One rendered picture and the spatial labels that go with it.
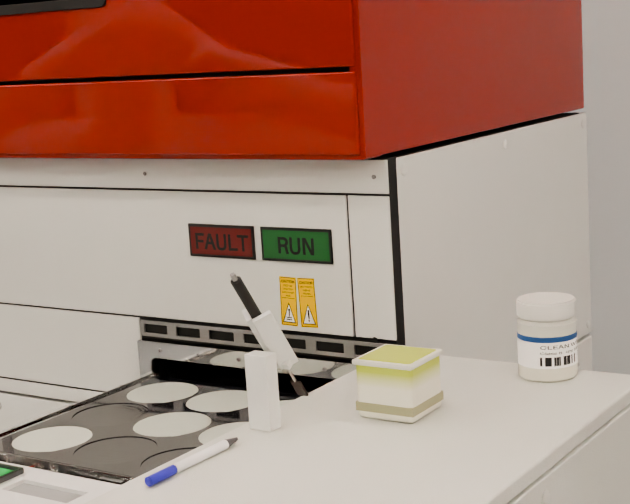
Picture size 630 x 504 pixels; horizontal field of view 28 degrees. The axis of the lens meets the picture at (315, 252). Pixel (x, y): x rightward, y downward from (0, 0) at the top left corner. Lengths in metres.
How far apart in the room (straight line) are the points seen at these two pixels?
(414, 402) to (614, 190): 1.80
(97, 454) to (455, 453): 0.49
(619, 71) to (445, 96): 1.33
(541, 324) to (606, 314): 1.68
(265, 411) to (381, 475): 0.19
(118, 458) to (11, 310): 0.65
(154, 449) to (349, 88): 0.51
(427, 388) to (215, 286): 0.53
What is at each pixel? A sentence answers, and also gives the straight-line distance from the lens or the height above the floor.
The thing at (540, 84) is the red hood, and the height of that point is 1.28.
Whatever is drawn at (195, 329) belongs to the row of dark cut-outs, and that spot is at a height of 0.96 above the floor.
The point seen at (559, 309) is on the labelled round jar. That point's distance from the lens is 1.49.
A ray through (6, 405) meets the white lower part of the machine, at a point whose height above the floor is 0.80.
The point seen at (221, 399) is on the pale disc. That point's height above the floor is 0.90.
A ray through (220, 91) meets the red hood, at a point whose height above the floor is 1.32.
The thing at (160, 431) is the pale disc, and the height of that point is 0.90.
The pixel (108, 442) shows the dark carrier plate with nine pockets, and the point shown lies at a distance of 1.61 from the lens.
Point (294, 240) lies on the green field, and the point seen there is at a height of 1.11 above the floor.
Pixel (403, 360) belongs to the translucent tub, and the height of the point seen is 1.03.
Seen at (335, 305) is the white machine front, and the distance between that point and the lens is 1.71.
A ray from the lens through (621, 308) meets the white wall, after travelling 3.15.
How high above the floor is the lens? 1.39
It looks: 10 degrees down
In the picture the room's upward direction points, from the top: 4 degrees counter-clockwise
